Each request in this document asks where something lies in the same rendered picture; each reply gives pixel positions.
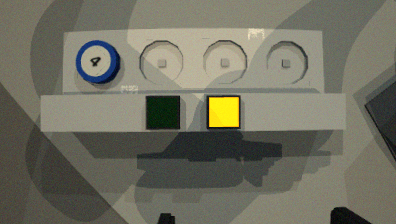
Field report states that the grey control box with green and blue buttons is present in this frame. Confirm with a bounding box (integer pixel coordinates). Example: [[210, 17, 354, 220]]
[[364, 81, 396, 161]]

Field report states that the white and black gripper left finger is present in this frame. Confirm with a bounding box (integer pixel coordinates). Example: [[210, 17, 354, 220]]
[[157, 213, 175, 224]]

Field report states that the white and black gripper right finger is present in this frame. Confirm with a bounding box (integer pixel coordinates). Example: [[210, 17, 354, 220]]
[[330, 207, 372, 224]]

